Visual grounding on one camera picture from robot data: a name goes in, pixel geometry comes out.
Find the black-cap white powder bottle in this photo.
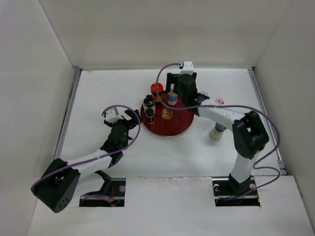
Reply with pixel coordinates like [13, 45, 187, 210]
[143, 95, 155, 111]

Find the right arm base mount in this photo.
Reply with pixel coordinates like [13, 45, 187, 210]
[212, 177, 260, 207]

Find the chrome-cap white salt shaker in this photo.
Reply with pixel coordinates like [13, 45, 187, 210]
[209, 123, 226, 141]

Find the round red lacquer tray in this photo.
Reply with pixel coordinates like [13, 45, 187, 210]
[140, 98, 194, 137]

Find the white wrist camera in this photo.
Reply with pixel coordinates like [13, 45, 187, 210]
[103, 108, 123, 123]
[179, 61, 194, 75]

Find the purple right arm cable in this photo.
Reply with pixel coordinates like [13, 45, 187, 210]
[156, 62, 283, 199]

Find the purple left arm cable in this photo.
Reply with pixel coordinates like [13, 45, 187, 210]
[30, 105, 142, 204]

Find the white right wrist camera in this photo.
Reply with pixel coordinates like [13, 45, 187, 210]
[179, 61, 194, 75]

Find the pink-lid jar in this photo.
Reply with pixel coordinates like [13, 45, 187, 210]
[215, 98, 224, 105]

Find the red-lid chili sauce jar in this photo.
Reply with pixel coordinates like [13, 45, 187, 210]
[150, 83, 163, 106]

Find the small black-lid spice jar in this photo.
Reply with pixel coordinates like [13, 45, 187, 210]
[145, 108, 155, 124]

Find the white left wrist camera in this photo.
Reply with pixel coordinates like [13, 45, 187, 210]
[103, 108, 123, 123]

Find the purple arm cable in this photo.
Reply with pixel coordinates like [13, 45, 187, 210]
[156, 62, 283, 199]
[30, 105, 142, 204]

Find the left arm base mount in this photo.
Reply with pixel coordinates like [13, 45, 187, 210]
[79, 170, 126, 207]

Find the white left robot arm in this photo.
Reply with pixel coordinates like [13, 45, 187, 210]
[31, 106, 142, 213]

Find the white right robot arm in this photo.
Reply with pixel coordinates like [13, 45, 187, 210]
[166, 72, 269, 195]

